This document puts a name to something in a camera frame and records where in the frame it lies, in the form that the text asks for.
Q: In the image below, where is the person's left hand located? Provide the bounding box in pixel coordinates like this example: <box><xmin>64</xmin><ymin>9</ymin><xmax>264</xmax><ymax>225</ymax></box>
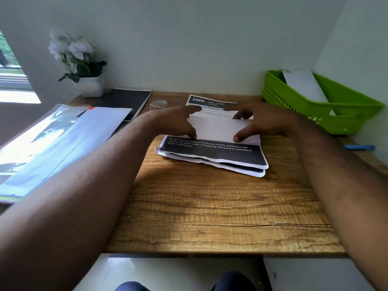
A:
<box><xmin>151</xmin><ymin>105</ymin><xmax>203</xmax><ymax>140</ymax></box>

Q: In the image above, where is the person's right hand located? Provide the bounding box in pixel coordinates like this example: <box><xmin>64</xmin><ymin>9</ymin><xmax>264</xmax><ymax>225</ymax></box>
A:
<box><xmin>223</xmin><ymin>101</ymin><xmax>299</xmax><ymax>143</ymax></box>

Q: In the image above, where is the patterned tape roll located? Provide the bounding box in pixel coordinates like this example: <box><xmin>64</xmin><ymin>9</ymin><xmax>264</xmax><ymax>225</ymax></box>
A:
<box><xmin>149</xmin><ymin>99</ymin><xmax>168</xmax><ymax>112</ymax></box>

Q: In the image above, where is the white paper envelope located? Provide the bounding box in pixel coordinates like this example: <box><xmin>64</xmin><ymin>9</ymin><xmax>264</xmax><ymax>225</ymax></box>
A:
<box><xmin>281</xmin><ymin>68</ymin><xmax>336</xmax><ymax>116</ymax></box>

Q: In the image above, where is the green plastic basket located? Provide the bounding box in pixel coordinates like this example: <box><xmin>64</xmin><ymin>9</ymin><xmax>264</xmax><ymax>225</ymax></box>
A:
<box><xmin>261</xmin><ymin>69</ymin><xmax>385</xmax><ymax>135</ymax></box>

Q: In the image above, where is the stack of white envelopes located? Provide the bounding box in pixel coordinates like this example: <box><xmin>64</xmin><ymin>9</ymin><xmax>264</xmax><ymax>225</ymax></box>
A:
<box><xmin>0</xmin><ymin>107</ymin><xmax>133</xmax><ymax>203</ymax></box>

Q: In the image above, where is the person's left forearm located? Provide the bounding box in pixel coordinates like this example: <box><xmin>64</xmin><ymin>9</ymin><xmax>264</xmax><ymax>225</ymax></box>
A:
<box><xmin>0</xmin><ymin>112</ymin><xmax>170</xmax><ymax>291</ymax></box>

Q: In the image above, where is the person's right forearm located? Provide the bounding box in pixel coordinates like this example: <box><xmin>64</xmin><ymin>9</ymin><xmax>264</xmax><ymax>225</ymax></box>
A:
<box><xmin>285</xmin><ymin>118</ymin><xmax>388</xmax><ymax>291</ymax></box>

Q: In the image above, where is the person's right leg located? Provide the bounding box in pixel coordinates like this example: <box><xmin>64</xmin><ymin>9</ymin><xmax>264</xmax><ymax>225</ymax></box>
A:
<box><xmin>212</xmin><ymin>271</ymin><xmax>258</xmax><ymax>291</ymax></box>

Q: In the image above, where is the person's leg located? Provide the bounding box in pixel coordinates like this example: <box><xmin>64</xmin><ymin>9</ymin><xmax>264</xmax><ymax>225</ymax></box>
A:
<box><xmin>212</xmin><ymin>271</ymin><xmax>258</xmax><ymax>291</ymax></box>
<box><xmin>116</xmin><ymin>280</ymin><xmax>151</xmax><ymax>291</ymax></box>

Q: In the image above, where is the person's left leg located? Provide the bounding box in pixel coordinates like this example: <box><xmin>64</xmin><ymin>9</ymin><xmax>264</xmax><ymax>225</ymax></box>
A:
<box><xmin>116</xmin><ymin>280</ymin><xmax>151</xmax><ymax>291</ymax></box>

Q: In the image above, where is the black notebook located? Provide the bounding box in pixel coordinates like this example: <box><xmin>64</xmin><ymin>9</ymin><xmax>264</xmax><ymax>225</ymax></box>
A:
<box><xmin>91</xmin><ymin>88</ymin><xmax>153</xmax><ymax>122</ymax></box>

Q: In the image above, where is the white flower plant in pot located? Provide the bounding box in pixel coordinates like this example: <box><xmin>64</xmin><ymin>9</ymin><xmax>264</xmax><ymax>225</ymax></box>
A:
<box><xmin>48</xmin><ymin>30</ymin><xmax>108</xmax><ymax>98</ymax></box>

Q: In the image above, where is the clear plastic wrapper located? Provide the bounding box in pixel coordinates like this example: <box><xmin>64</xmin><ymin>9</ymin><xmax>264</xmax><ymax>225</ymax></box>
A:
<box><xmin>0</xmin><ymin>103</ymin><xmax>91</xmax><ymax>176</ymax></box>

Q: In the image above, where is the black table leg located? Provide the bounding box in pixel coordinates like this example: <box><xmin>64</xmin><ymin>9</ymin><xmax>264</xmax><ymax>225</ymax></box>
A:
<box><xmin>257</xmin><ymin>257</ymin><xmax>273</xmax><ymax>291</ymax></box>

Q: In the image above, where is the grey window frame rail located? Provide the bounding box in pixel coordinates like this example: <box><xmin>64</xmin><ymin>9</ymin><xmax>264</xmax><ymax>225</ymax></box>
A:
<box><xmin>0</xmin><ymin>68</ymin><xmax>33</xmax><ymax>91</ymax></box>

